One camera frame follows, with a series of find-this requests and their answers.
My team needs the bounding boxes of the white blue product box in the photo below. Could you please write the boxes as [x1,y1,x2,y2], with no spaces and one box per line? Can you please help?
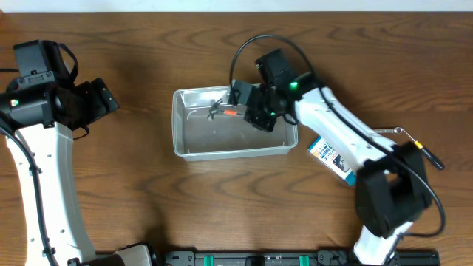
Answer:
[308,137,356,187]

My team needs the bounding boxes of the small black claw hammer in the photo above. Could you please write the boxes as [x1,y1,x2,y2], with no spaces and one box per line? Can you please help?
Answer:
[207,99,244,120]

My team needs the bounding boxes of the yellow black screwdriver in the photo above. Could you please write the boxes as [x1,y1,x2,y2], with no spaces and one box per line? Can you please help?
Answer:
[401,128,445,171]

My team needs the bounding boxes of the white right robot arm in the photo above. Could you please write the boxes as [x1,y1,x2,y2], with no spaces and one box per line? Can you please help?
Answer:
[228,50,435,265]

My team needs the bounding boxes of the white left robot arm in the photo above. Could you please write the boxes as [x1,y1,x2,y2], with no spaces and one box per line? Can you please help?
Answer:
[1,40,156,266]

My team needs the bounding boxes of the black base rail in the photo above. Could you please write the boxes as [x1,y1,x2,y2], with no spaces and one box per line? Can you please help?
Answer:
[69,242,440,266]

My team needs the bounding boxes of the clear plastic container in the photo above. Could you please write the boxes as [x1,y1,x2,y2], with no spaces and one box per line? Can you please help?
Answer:
[171,86,298,161]

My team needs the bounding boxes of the silver ring wrench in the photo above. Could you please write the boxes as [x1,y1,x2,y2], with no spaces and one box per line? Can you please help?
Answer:
[374,126,404,134]

